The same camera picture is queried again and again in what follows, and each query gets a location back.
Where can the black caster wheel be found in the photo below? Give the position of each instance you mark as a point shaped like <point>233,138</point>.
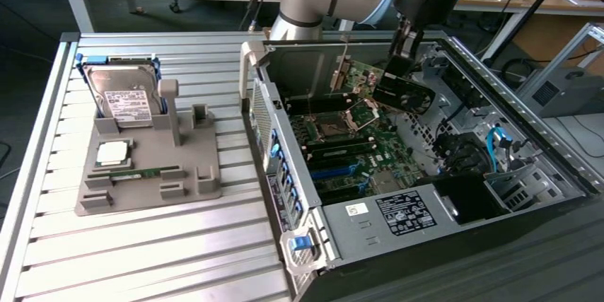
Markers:
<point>174,6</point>

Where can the silver hard disk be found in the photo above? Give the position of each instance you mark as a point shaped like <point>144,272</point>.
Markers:
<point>117,86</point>

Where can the CPU socket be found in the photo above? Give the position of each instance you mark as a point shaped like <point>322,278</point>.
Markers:
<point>332,127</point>

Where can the grey parts rack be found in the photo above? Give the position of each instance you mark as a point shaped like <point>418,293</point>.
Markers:
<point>150,153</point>

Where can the grey chipset heatsink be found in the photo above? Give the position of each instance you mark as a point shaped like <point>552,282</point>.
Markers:
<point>385,181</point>

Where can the green motherboard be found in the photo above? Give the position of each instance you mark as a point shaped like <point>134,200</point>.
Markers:
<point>390,153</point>

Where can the grey power supply unit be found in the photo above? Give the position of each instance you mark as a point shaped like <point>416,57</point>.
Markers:
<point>358,231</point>

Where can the grey disk bay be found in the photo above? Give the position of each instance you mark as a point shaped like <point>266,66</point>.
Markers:
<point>518,189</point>

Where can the grey machine housing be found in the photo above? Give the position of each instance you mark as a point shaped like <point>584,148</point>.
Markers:
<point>565,93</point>

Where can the black slanted pole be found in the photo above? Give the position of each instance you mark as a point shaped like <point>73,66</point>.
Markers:
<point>533,12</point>

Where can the open black PC case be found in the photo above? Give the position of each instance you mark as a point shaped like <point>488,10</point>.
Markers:
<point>258,97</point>

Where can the blue case latch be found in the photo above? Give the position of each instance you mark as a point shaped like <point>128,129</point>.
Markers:
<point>298,243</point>

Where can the metal drive cage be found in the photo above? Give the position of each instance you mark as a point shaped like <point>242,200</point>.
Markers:
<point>426,125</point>

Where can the graphics card with metal bracket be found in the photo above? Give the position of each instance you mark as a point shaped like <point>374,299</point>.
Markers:
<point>405,93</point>

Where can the blue expansion slot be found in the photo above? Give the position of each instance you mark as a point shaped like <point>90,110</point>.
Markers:
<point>329,173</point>

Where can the metal socket cover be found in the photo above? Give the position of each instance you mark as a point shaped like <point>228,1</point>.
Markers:
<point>349,115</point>

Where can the green RAM stick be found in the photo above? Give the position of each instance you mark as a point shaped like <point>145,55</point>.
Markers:
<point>136,174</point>

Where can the aluminium profile frame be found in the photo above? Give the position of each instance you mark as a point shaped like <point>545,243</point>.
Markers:
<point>582,36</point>

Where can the blue disk caddy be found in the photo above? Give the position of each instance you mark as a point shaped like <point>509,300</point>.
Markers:
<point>96,58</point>

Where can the silver CPU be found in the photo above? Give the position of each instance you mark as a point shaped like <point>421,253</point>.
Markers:
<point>113,153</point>

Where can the black RAM stick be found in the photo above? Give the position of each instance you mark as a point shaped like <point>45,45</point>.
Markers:
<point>340,153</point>

